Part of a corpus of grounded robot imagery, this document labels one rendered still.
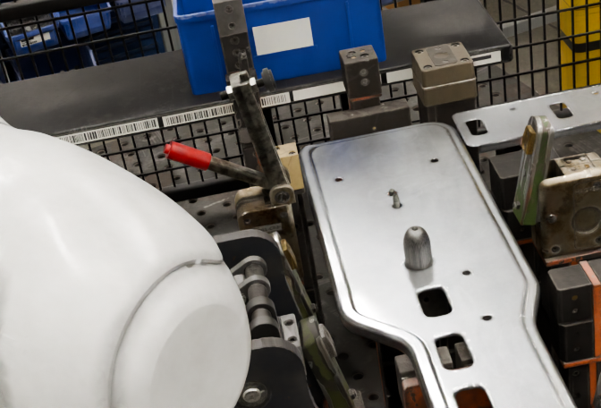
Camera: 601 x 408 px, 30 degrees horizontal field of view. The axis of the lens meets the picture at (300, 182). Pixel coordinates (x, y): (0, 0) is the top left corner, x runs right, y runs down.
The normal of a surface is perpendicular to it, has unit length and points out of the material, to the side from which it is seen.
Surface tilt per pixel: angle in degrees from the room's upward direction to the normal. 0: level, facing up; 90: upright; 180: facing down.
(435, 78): 89
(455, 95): 89
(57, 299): 37
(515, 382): 0
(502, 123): 0
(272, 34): 90
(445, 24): 0
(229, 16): 90
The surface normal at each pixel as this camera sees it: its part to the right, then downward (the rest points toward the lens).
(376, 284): -0.14, -0.84
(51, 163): 0.07, -0.93
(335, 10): 0.11, 0.50
